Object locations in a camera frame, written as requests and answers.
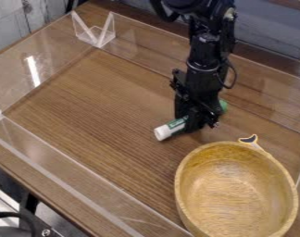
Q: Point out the brown wooden bowl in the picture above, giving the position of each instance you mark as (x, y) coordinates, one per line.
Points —
(234, 192)

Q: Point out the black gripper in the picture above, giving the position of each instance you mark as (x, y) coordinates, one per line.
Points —
(195, 87)

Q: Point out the clear acrylic front wall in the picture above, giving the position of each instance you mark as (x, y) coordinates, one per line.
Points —
(100, 208)

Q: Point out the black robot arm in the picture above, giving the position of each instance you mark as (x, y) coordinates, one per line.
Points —
(211, 35)

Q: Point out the green and white marker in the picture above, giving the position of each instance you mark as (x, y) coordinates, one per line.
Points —
(174, 127)

